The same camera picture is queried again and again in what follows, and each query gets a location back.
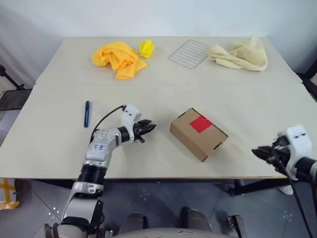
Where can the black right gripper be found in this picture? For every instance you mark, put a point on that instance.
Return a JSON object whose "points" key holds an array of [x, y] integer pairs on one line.
{"points": [[281, 148]]}

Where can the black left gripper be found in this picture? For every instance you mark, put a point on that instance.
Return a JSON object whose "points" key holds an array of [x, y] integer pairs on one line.
{"points": [[136, 135]]}

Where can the brown cardboard box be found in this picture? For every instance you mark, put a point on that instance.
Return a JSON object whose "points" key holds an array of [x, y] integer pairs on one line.
{"points": [[198, 141]]}

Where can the blue box cutter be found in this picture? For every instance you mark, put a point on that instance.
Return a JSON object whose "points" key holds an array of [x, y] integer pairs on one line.
{"points": [[87, 114]]}

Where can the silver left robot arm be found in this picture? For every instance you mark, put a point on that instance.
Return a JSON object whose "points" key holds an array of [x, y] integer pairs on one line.
{"points": [[97, 148]]}

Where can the red tape patch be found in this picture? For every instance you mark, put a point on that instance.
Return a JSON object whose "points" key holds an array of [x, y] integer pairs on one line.
{"points": [[201, 124]]}

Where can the small yellow crumpled item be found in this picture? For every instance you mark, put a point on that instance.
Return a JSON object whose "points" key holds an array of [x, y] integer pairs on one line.
{"points": [[147, 48]]}

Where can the orange yellow cloth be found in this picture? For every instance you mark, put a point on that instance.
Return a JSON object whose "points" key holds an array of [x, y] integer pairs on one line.
{"points": [[116, 58]]}

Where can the dark rounded shape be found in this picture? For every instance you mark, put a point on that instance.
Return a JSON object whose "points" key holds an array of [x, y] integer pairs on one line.
{"points": [[194, 219]]}

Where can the cream towel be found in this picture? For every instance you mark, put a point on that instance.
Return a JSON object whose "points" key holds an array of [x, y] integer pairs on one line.
{"points": [[242, 55]]}

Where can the grey robot body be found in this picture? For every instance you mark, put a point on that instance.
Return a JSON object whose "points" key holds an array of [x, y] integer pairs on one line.
{"points": [[168, 233]]}

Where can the black mesh platform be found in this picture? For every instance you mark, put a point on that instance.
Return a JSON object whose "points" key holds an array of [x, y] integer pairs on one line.
{"points": [[15, 99]]}

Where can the black tripod stand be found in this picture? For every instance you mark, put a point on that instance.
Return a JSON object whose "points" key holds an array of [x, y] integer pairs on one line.
{"points": [[10, 79]]}

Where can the yellow taped parcel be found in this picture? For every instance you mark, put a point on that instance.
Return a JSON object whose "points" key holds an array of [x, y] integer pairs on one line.
{"points": [[7, 196]]}

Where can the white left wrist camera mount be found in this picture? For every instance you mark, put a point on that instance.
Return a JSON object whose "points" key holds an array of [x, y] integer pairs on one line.
{"points": [[130, 114]]}

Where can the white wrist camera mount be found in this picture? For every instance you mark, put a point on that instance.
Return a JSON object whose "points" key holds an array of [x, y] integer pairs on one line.
{"points": [[299, 143], [130, 114]]}

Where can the black table frame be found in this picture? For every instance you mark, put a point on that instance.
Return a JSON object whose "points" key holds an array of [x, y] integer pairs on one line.
{"points": [[260, 186]]}

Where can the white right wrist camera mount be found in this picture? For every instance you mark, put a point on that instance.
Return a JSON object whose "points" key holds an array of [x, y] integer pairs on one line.
{"points": [[299, 143]]}

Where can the dark metal bracket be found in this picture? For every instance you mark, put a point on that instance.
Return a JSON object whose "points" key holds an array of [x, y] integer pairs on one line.
{"points": [[235, 226]]}

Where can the black frame stand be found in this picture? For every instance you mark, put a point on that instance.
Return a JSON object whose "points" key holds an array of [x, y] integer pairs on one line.
{"points": [[309, 84]]}

